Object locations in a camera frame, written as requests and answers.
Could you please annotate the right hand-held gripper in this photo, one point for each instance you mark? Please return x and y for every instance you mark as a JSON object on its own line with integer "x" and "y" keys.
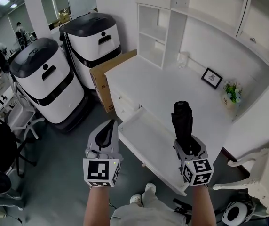
{"x": 200, "y": 171}

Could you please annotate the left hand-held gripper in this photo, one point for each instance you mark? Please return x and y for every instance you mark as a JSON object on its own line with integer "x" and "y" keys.
{"x": 98, "y": 171}

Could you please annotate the black umbrella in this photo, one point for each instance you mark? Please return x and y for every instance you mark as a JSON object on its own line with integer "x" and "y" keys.
{"x": 182, "y": 121}

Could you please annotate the white desk drawer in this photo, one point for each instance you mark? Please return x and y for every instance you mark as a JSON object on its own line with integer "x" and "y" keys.
{"x": 148, "y": 135}

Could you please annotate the person's left forearm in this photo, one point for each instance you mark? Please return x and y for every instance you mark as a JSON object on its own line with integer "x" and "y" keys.
{"x": 97, "y": 206}

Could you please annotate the person's right forearm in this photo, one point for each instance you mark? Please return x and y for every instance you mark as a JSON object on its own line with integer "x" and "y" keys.
{"x": 202, "y": 206}

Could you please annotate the white desk with hutch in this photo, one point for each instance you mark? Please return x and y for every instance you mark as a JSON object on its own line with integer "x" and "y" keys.
{"x": 178, "y": 32}

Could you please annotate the person's white clog shoe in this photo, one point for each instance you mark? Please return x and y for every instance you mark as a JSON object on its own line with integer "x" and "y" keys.
{"x": 136, "y": 199}
{"x": 150, "y": 187}

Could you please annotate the black floor stand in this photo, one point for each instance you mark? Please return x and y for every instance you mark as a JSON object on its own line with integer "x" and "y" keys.
{"x": 182, "y": 208}

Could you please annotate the brown cardboard box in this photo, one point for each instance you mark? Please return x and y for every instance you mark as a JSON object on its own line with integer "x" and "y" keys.
{"x": 101, "y": 79}

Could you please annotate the white and black service robot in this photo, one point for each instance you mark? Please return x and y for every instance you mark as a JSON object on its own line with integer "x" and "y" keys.
{"x": 54, "y": 95}
{"x": 94, "y": 50}

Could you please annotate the potted flower plant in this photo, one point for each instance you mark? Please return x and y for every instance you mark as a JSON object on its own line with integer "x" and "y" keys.
{"x": 232, "y": 94}

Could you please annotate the person's grey trousers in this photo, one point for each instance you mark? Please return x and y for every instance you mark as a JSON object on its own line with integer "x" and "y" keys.
{"x": 148, "y": 213}

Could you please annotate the round white and black device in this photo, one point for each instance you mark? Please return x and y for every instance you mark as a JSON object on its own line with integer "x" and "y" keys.
{"x": 234, "y": 213}

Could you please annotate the white ornate chair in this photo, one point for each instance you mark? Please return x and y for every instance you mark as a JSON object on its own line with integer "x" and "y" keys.
{"x": 263, "y": 173}

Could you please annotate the white office chair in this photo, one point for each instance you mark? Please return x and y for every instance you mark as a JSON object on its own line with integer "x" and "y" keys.
{"x": 21, "y": 119}

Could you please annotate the clear glass jar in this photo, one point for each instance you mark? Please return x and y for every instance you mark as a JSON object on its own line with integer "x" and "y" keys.
{"x": 182, "y": 59}

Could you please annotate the black office chair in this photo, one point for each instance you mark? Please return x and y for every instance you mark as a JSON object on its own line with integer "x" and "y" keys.
{"x": 0, "y": 145}

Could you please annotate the white work table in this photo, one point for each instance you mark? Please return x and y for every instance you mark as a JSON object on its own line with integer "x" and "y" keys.
{"x": 2, "y": 102}

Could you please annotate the black picture frame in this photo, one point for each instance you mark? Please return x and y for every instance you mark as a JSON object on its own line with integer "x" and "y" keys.
{"x": 211, "y": 78}

